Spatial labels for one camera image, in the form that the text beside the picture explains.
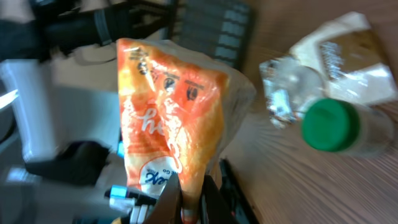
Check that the grey plastic mesh basket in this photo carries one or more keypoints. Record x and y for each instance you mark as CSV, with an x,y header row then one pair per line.
x,y
220,29

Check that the beige brown snack bag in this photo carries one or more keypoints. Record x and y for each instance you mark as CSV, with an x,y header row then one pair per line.
x,y
342,59

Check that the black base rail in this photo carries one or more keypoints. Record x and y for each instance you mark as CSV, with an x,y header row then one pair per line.
x,y
234,196

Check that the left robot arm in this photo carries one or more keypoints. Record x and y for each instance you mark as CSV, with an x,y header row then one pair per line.
x,y
25,68

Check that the green lid jar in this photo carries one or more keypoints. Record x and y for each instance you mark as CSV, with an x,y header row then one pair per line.
x,y
340,127

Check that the orange small packet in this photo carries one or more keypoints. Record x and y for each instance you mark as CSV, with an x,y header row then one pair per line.
x,y
179,109

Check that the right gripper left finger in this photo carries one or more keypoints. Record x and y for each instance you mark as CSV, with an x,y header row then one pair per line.
x,y
167,210

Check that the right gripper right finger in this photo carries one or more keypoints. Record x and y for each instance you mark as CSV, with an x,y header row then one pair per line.
x,y
213,208

